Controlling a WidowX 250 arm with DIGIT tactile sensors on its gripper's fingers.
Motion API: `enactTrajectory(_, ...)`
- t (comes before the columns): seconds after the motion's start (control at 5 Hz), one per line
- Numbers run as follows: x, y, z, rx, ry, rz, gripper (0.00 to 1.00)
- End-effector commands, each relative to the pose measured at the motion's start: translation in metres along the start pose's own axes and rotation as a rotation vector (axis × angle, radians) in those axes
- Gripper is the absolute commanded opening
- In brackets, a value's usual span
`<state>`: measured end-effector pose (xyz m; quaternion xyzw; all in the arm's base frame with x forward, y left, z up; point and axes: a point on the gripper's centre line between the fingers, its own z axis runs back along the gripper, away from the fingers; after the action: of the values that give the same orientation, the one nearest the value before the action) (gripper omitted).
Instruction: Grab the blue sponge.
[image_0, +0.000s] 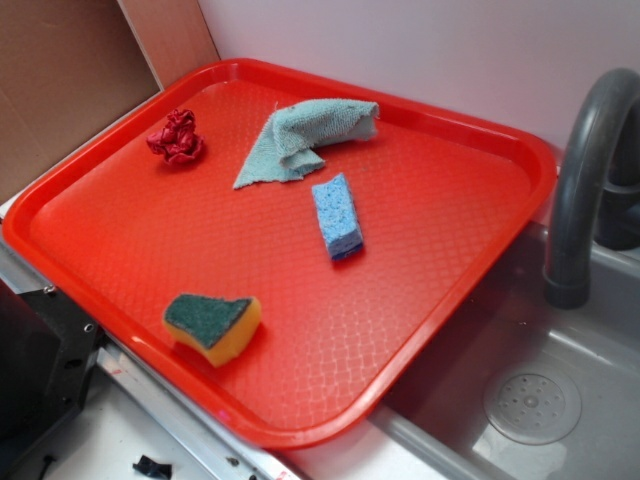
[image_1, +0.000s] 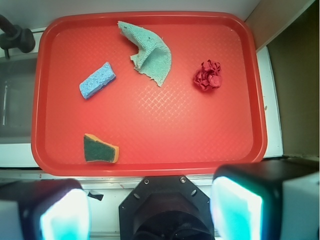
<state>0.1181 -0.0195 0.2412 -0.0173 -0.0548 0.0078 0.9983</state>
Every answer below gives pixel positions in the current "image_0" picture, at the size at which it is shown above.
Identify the black tape scrap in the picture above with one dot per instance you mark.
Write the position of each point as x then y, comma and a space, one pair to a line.
153, 469

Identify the yellow green scrub sponge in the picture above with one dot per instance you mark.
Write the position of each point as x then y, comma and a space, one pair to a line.
218, 329

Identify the aluminium frame rail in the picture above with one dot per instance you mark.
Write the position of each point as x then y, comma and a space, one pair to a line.
129, 414

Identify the brown cardboard panel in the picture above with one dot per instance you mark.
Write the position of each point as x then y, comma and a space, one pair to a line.
69, 69

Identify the red plastic tray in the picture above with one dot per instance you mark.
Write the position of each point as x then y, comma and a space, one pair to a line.
439, 197

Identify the blue sponge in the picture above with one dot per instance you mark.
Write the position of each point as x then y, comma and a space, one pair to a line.
337, 218

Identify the light blue terry cloth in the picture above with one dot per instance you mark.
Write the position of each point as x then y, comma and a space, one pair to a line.
285, 148

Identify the grey plastic sink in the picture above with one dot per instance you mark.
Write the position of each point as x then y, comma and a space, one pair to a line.
432, 424

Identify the grey plastic faucet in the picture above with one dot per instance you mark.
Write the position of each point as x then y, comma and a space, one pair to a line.
597, 194

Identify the crumpled red foil ball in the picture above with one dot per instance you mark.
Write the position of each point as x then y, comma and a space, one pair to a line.
177, 142

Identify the round sink drain cover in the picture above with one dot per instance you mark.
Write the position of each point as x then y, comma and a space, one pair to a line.
532, 404

